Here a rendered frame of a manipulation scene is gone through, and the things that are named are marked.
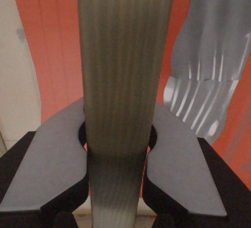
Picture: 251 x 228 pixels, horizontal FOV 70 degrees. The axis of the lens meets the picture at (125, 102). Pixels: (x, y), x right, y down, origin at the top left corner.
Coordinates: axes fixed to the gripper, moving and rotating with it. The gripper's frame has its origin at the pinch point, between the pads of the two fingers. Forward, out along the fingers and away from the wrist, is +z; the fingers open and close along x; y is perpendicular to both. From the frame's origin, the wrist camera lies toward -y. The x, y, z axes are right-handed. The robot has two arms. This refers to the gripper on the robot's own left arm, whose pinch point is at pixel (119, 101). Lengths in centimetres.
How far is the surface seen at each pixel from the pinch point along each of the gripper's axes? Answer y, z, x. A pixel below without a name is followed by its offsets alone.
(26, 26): -3.7, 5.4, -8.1
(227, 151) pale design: 9.9, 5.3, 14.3
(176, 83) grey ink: 0.6, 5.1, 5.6
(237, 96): 1.9, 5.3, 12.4
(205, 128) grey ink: 6.0, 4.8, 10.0
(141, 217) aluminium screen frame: 25.4, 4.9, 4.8
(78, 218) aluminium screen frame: 25.4, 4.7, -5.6
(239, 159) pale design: 11.2, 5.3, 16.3
